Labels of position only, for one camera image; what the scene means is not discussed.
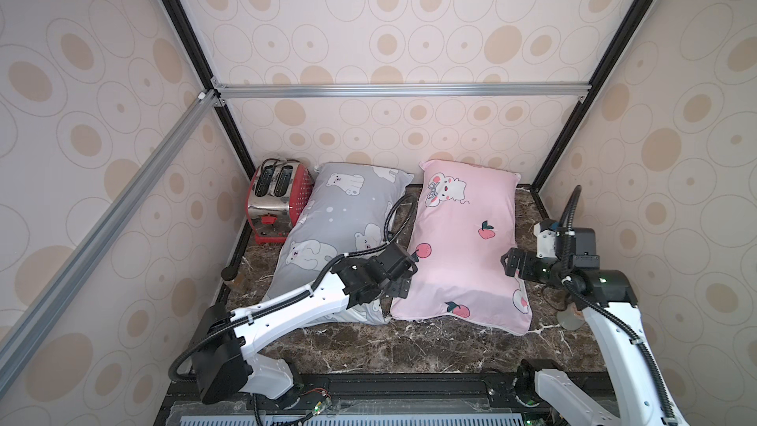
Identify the grey polar bear pillow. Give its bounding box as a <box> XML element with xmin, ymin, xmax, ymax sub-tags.
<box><xmin>263</xmin><ymin>163</ymin><xmax>413</xmax><ymax>302</ymax></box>

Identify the pink cat pillow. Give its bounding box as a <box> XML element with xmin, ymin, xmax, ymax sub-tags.
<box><xmin>390</xmin><ymin>160</ymin><xmax>532</xmax><ymax>335</ymax></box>

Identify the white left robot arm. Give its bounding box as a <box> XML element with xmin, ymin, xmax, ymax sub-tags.
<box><xmin>170</xmin><ymin>243</ymin><xmax>419</xmax><ymax>408</ymax></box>

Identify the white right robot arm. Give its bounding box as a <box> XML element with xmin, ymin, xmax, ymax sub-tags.
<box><xmin>501</xmin><ymin>248</ymin><xmax>687</xmax><ymax>425</ymax></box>

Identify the red and chrome toaster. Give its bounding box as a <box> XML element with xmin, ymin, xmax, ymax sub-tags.
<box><xmin>246</xmin><ymin>158</ymin><xmax>313</xmax><ymax>245</ymax></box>

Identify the small brown capped bottle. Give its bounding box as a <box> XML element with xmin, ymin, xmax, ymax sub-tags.
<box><xmin>221</xmin><ymin>264</ymin><xmax>244</xmax><ymax>291</ymax></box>

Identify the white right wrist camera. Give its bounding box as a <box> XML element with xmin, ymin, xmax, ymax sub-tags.
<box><xmin>533</xmin><ymin>219</ymin><xmax>558</xmax><ymax>260</ymax></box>

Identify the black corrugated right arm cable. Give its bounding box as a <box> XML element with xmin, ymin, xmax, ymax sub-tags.
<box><xmin>555</xmin><ymin>184</ymin><xmax>678</xmax><ymax>426</ymax></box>

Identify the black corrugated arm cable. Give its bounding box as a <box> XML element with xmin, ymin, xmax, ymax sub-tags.
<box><xmin>555</xmin><ymin>184</ymin><xmax>678</xmax><ymax>426</ymax></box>
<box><xmin>166</xmin><ymin>191</ymin><xmax>418</xmax><ymax>383</ymax></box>

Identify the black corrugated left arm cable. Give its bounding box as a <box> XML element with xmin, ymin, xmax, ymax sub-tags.
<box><xmin>166</xmin><ymin>191</ymin><xmax>418</xmax><ymax>383</ymax></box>

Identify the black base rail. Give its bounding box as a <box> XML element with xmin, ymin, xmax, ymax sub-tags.
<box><xmin>154</xmin><ymin>369</ymin><xmax>566</xmax><ymax>425</ymax></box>

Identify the silver aluminium back rail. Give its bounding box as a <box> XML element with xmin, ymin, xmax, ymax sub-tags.
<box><xmin>217</xmin><ymin>82</ymin><xmax>591</xmax><ymax>100</ymax></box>

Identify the silver aluminium rail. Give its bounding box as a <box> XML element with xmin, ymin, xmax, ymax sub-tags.
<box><xmin>217</xmin><ymin>82</ymin><xmax>591</xmax><ymax>100</ymax></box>
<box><xmin>1</xmin><ymin>89</ymin><xmax>219</xmax><ymax>394</ymax></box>

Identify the silver aluminium left rail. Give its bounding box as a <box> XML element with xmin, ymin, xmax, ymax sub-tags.
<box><xmin>1</xmin><ymin>89</ymin><xmax>219</xmax><ymax>394</ymax></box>

